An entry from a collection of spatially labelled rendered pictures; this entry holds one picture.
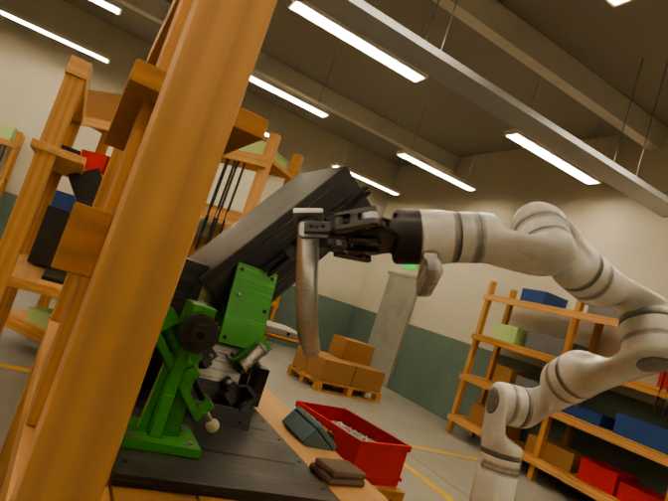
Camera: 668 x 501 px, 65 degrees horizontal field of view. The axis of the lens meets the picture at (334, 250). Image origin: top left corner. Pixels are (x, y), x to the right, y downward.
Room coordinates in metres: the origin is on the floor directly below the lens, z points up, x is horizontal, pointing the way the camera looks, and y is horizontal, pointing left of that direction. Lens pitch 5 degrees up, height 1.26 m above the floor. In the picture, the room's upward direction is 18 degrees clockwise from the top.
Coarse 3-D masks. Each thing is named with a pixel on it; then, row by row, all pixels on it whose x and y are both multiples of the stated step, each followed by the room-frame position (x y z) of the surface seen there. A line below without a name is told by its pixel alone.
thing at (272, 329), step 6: (198, 300) 1.57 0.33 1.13; (216, 318) 1.44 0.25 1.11; (270, 324) 1.57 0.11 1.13; (276, 324) 1.63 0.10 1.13; (270, 330) 1.51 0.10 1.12; (276, 330) 1.52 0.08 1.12; (282, 330) 1.53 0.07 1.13; (288, 330) 1.56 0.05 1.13; (294, 330) 1.63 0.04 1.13; (270, 336) 1.52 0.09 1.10; (276, 336) 1.52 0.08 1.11; (282, 336) 1.54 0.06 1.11; (288, 336) 1.54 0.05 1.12; (294, 336) 1.55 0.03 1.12; (294, 342) 1.55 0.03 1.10
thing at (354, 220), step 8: (360, 208) 0.66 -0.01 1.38; (368, 208) 0.65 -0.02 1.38; (376, 208) 0.65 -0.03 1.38; (336, 216) 0.67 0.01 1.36; (344, 216) 0.67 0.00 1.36; (352, 216) 0.66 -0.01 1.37; (360, 216) 0.66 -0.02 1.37; (352, 224) 0.66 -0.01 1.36; (360, 224) 0.65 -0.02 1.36; (368, 224) 0.65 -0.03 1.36; (376, 224) 0.65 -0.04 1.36; (336, 232) 0.67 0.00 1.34; (344, 232) 0.67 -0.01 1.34
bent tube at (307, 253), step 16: (304, 208) 0.69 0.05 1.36; (320, 208) 0.69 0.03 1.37; (304, 240) 0.69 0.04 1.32; (304, 256) 0.69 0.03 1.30; (304, 272) 0.68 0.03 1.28; (304, 288) 0.68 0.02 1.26; (304, 304) 0.68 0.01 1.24; (304, 320) 0.70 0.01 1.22; (304, 336) 0.72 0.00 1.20; (304, 352) 0.86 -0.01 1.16
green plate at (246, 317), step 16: (240, 272) 1.36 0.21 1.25; (256, 272) 1.38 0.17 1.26; (240, 288) 1.35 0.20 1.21; (256, 288) 1.38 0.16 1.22; (272, 288) 1.40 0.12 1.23; (240, 304) 1.35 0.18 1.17; (256, 304) 1.37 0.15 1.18; (224, 320) 1.33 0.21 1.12; (240, 320) 1.35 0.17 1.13; (256, 320) 1.37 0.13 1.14; (224, 336) 1.32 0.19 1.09; (240, 336) 1.34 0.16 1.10; (256, 336) 1.36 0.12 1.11
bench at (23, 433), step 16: (48, 336) 1.64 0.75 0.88; (48, 352) 1.47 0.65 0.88; (32, 368) 1.87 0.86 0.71; (32, 384) 1.24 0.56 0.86; (16, 416) 1.87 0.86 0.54; (16, 432) 1.88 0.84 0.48; (32, 432) 0.94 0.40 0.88; (16, 448) 0.90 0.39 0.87; (0, 464) 1.88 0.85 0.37; (16, 464) 0.82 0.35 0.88; (0, 480) 1.88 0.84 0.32; (0, 496) 0.92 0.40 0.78; (112, 496) 0.82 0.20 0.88; (128, 496) 0.83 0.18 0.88; (144, 496) 0.85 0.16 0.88; (160, 496) 0.87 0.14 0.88; (176, 496) 0.88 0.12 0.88; (192, 496) 0.90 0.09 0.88
